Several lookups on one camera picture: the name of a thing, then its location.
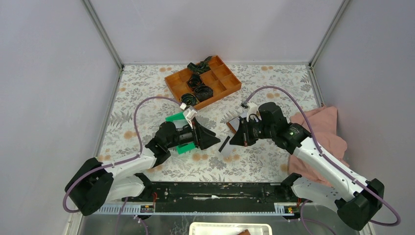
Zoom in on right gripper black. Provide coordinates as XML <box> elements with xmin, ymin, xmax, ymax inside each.
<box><xmin>230</xmin><ymin>117</ymin><xmax>275</xmax><ymax>147</ymax></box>

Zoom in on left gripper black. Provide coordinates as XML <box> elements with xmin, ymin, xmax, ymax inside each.
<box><xmin>166</xmin><ymin>117</ymin><xmax>221</xmax><ymax>151</ymax></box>

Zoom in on green plastic card box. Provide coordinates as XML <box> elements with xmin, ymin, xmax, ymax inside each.
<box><xmin>165</xmin><ymin>112</ymin><xmax>196</xmax><ymax>155</ymax></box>

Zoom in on brown leather card holder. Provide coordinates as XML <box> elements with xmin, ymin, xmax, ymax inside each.
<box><xmin>226</xmin><ymin>116</ymin><xmax>240</xmax><ymax>134</ymax></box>

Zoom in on credit card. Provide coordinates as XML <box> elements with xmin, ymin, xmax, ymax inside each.
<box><xmin>218</xmin><ymin>136</ymin><xmax>230</xmax><ymax>152</ymax></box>

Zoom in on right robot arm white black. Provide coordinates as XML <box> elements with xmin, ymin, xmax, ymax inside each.
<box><xmin>229</xmin><ymin>102</ymin><xmax>385</xmax><ymax>231</ymax></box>

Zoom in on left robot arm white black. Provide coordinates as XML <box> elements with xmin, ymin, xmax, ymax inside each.
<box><xmin>63</xmin><ymin>118</ymin><xmax>220</xmax><ymax>216</ymax></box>

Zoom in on pink crumpled cloth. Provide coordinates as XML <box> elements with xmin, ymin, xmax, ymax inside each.
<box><xmin>288</xmin><ymin>106</ymin><xmax>349</xmax><ymax>187</ymax></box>

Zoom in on black items in tray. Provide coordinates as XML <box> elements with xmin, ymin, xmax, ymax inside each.
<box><xmin>187</xmin><ymin>56</ymin><xmax>213</xmax><ymax>102</ymax></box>

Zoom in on orange wooden compartment tray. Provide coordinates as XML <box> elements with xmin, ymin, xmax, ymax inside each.
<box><xmin>164</xmin><ymin>55</ymin><xmax>242</xmax><ymax>110</ymax></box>

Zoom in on black coiled cable in tray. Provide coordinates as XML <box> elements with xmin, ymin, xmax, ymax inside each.
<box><xmin>180</xmin><ymin>94</ymin><xmax>199</xmax><ymax>109</ymax></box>

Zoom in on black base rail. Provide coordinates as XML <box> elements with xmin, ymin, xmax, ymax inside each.
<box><xmin>129</xmin><ymin>182</ymin><xmax>304</xmax><ymax>215</ymax></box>

